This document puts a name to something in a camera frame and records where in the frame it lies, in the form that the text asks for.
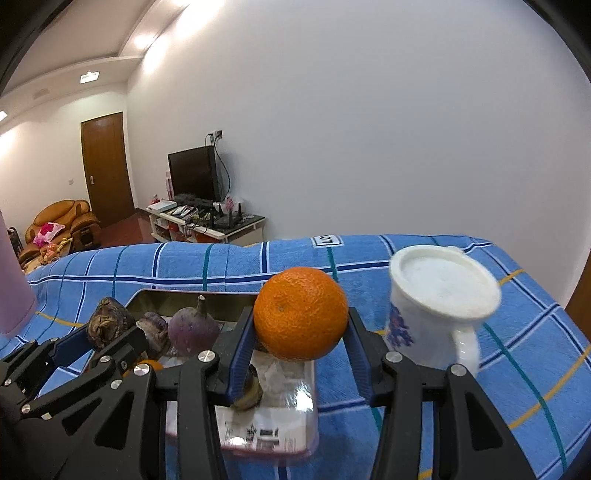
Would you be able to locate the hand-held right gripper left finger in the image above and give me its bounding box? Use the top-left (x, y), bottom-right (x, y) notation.
top-left (65, 305), bottom-right (256, 480)

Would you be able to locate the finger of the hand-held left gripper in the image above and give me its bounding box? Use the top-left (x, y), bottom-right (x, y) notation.
top-left (0, 329), bottom-right (100, 402)
top-left (21, 327), bottom-right (160, 418)

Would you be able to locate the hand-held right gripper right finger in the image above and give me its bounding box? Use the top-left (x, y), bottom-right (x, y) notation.
top-left (346, 307), bottom-right (537, 480)

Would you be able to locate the grey purple wrinkled fruit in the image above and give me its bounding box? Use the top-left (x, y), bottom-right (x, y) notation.
top-left (137, 311), bottom-right (171, 358)

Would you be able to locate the dark brown wrinkled fruit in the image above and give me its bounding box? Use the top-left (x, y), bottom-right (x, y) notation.
top-left (88, 298), bottom-right (137, 349)

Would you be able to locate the dark mangosteen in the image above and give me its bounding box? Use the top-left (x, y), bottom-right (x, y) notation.
top-left (233, 364), bottom-right (264, 411)

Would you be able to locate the purple fig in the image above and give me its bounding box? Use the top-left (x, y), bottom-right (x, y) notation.
top-left (167, 295), bottom-right (221, 357)

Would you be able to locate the pink metal tin box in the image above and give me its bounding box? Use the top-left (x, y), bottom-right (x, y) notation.
top-left (124, 288), bottom-right (320, 459)

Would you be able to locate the white mug with purple print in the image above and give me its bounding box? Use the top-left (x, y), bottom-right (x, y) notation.
top-left (383, 246), bottom-right (502, 377)

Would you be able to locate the white instruction sheet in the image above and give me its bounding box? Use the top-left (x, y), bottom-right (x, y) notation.
top-left (217, 360), bottom-right (317, 450)

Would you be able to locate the lilac tall thermos jug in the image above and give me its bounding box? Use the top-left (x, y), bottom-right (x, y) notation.
top-left (0, 210), bottom-right (38, 337)

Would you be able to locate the blue checked blanket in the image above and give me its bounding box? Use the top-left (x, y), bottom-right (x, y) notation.
top-left (0, 234), bottom-right (591, 480)

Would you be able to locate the pink floral cushion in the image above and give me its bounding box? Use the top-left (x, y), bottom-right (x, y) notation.
top-left (34, 222), bottom-right (64, 247)

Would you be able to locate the white mug lid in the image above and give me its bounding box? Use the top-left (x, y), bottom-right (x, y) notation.
top-left (398, 246), bottom-right (502, 320)

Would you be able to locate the white television stand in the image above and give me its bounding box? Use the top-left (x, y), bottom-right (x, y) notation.
top-left (145, 200), bottom-right (267, 246)

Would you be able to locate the tan leather sofa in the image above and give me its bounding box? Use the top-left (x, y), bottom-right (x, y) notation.
top-left (18, 199), bottom-right (101, 266)

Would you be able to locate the black router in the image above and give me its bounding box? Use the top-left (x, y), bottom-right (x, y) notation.
top-left (215, 203), bottom-right (245, 228)

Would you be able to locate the brown wooden door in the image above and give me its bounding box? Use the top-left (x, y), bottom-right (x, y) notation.
top-left (81, 112), bottom-right (136, 228)

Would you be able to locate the black flat television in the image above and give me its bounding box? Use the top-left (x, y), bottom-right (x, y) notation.
top-left (167, 146), bottom-right (221, 202)

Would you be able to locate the brown wooden panel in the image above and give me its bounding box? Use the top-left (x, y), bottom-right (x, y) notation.
top-left (564, 272), bottom-right (591, 344)

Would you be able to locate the black power cable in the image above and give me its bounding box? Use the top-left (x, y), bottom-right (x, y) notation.
top-left (213, 141), bottom-right (232, 199)

